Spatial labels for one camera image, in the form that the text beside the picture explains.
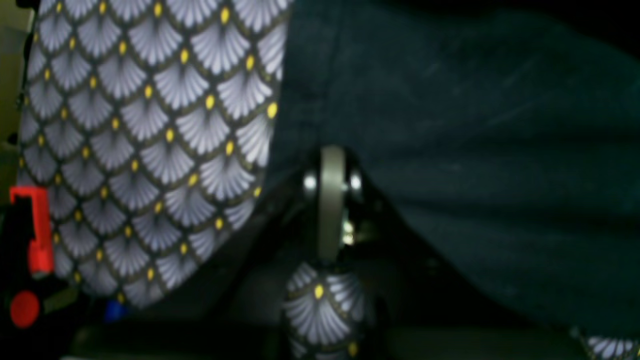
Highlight red clamp on table edge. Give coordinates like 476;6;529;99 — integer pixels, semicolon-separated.
8;186;54;330

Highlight dark grey T-shirt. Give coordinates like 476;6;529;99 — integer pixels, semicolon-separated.
265;0;640;337

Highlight fan-patterned table cloth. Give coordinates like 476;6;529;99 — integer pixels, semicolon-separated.
1;0;639;360

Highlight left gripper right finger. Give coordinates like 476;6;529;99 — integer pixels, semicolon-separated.
345;165;586;360

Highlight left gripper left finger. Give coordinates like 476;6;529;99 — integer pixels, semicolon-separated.
70;145;348;360

